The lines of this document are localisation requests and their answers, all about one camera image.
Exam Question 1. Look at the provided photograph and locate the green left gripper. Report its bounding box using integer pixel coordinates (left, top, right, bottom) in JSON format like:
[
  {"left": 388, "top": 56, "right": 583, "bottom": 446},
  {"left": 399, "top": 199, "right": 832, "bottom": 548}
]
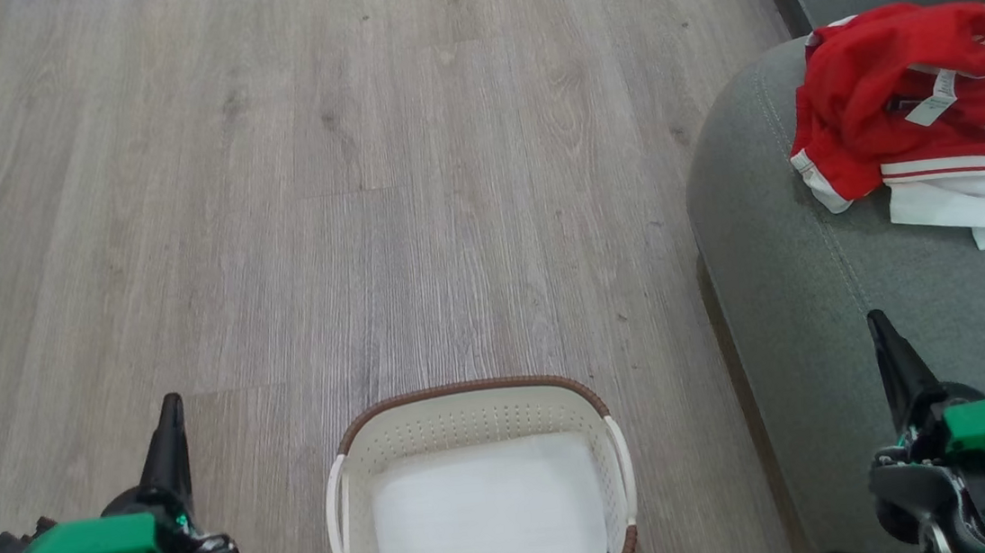
[{"left": 0, "top": 388, "right": 240, "bottom": 553}]

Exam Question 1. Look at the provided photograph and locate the red garment with label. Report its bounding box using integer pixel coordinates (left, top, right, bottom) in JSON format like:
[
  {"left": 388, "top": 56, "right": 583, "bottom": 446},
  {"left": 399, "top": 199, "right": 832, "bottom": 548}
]
[{"left": 776, "top": 0, "right": 985, "bottom": 219}]

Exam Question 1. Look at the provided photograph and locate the white basket brown rim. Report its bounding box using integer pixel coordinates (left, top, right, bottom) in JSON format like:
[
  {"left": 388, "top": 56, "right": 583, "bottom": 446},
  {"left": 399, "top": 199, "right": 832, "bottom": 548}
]
[{"left": 314, "top": 366, "right": 643, "bottom": 553}]

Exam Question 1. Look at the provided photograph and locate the grey sofa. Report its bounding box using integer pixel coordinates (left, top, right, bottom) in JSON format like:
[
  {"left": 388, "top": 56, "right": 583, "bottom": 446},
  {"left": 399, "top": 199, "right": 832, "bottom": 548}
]
[{"left": 669, "top": 0, "right": 985, "bottom": 553}]

